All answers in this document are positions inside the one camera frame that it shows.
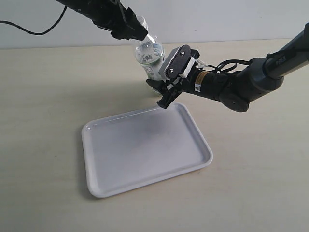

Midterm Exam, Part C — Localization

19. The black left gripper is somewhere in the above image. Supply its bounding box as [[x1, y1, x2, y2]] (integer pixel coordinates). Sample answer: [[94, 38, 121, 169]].
[[90, 0, 148, 41]]

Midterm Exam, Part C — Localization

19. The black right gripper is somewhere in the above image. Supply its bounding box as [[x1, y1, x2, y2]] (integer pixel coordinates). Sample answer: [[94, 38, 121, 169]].
[[146, 49, 229, 109]]

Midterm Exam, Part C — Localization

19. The clear plastic drink bottle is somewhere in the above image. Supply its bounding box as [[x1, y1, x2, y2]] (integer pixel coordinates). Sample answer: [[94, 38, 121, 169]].
[[132, 29, 165, 81]]

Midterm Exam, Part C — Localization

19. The white bottle cap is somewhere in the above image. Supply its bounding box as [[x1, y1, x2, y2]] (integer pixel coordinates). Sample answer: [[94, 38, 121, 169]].
[[137, 15, 149, 30]]

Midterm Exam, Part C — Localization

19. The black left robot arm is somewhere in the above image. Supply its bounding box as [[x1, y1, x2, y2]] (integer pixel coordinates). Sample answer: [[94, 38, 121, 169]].
[[59, 0, 148, 41]]

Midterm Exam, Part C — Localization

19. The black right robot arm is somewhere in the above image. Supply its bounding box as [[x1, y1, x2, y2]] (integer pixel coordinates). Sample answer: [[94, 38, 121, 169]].
[[147, 24, 309, 112]]

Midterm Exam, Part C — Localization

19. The white rectangular plastic tray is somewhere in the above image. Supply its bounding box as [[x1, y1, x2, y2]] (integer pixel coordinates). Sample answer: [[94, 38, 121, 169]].
[[81, 103, 213, 198]]

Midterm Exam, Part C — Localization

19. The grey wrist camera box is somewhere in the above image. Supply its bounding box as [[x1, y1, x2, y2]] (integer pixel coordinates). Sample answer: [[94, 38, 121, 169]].
[[159, 44, 196, 81]]

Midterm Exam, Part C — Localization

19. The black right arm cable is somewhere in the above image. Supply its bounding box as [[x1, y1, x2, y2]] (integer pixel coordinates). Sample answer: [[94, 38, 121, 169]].
[[200, 59, 253, 74]]

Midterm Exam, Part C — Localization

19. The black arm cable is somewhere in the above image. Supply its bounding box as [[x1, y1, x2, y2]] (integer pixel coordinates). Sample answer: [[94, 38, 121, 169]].
[[0, 6, 69, 36], [200, 59, 253, 74]]

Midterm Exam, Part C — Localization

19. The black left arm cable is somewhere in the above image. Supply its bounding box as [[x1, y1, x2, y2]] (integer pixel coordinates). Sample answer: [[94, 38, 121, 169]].
[[0, 6, 69, 36]]

